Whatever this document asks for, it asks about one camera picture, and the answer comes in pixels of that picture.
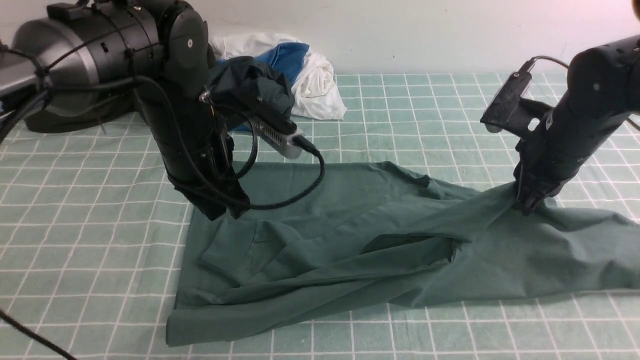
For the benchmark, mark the dark olive crumpled garment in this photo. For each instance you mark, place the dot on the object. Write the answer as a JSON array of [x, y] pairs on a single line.
[[105, 111]]

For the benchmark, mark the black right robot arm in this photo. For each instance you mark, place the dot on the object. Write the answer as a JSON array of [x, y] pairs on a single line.
[[602, 85]]

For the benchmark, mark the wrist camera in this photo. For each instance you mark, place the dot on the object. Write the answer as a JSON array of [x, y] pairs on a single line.
[[511, 111], [240, 107]]

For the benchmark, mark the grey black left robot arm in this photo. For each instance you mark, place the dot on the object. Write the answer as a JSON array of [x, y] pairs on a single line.
[[80, 56]]

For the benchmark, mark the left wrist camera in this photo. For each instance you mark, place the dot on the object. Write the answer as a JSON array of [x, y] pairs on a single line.
[[240, 107]]

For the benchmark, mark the green checkered tablecloth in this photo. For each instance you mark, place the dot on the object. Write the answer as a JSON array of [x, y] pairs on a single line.
[[92, 239]]

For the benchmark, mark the dark teal crumpled garment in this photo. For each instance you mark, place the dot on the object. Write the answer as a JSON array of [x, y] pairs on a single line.
[[254, 77]]

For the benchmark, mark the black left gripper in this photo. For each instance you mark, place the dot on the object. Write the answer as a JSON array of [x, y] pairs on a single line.
[[196, 153]]

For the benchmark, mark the blue crumpled garment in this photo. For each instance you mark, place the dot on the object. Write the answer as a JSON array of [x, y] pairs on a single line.
[[287, 57]]

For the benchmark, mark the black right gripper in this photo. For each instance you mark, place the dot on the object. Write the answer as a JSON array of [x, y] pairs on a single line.
[[550, 156]]

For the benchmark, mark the green long-sleeved shirt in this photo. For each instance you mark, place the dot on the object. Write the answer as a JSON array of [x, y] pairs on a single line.
[[375, 233]]

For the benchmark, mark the white crumpled garment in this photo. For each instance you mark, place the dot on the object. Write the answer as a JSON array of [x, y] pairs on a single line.
[[316, 93]]

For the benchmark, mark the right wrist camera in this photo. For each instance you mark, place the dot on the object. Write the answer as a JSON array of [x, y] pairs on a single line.
[[511, 111]]

